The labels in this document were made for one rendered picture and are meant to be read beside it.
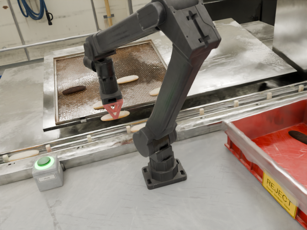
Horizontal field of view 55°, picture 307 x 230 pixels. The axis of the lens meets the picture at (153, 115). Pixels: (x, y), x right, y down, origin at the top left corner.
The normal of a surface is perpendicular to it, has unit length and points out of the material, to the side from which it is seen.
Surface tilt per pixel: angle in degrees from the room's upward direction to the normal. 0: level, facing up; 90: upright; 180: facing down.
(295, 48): 90
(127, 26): 87
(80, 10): 90
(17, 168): 0
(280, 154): 0
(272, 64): 10
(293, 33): 90
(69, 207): 0
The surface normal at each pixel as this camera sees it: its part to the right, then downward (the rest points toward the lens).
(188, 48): -0.79, 0.39
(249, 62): -0.07, -0.75
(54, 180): 0.25, 0.48
